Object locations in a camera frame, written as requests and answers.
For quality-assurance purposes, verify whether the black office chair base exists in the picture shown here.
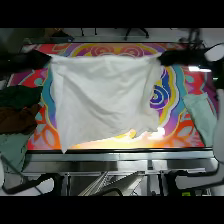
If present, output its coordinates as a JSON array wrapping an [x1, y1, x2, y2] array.
[[123, 27, 150, 42]]

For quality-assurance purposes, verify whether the white T-shirt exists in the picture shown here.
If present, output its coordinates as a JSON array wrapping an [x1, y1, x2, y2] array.
[[48, 53, 165, 154]]

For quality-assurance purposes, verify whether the black cable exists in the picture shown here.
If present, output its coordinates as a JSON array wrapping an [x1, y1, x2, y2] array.
[[0, 153, 46, 196]]

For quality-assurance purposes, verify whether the silver frame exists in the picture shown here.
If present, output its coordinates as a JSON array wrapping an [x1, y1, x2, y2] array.
[[19, 149, 224, 196]]

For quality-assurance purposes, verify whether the brown garment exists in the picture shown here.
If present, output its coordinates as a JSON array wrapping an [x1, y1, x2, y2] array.
[[0, 103, 43, 136]]

